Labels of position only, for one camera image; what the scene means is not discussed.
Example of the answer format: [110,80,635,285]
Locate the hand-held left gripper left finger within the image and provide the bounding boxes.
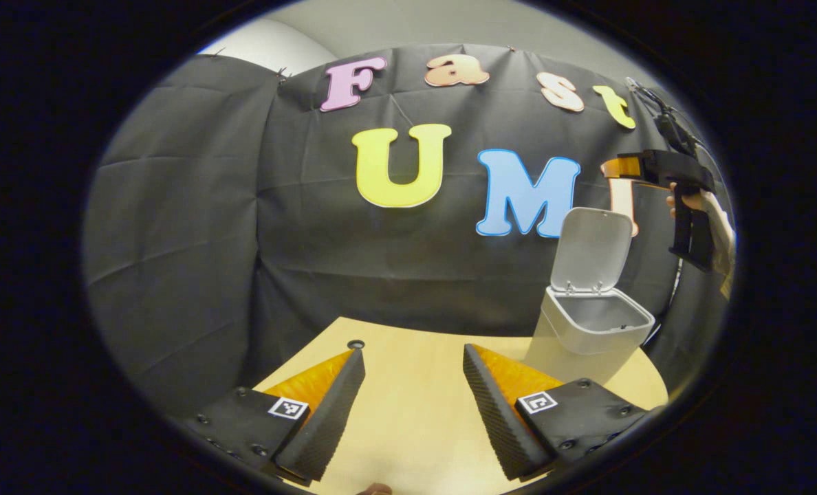
[188,347,367,487]

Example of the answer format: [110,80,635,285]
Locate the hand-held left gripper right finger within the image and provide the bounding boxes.
[463,344,664,482]

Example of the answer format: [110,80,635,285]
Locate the white desktop garbage bin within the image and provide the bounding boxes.
[522,207,656,386]

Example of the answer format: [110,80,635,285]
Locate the wooden desktop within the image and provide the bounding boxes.
[252,316,669,495]

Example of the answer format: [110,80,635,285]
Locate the black backdrop cloth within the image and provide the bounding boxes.
[82,43,736,420]

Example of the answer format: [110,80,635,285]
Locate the black cable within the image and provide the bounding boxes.
[625,77,701,155]

